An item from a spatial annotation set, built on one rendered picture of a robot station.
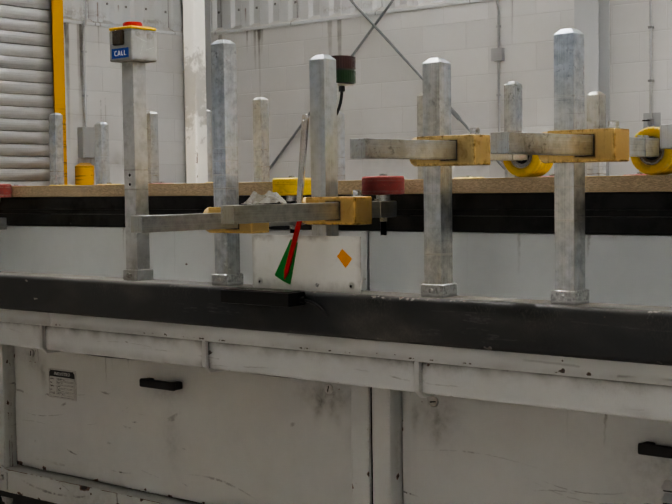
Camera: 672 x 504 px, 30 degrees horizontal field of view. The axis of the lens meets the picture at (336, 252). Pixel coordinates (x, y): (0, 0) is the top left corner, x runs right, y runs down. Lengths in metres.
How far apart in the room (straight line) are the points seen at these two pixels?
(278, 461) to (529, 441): 0.63
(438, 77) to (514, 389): 0.53
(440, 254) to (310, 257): 0.28
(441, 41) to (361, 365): 8.71
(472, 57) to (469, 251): 8.39
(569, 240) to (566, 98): 0.22
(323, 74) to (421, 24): 8.76
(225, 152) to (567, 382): 0.82
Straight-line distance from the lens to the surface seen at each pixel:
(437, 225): 2.11
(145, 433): 3.04
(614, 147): 1.93
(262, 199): 2.10
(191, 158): 3.88
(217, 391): 2.84
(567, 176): 1.97
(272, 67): 12.08
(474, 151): 2.06
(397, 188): 2.32
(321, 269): 2.26
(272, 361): 2.40
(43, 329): 2.91
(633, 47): 9.96
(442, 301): 2.08
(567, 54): 1.98
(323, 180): 2.26
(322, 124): 2.26
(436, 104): 2.11
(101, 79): 11.97
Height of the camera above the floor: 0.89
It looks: 3 degrees down
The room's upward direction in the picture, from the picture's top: 1 degrees counter-clockwise
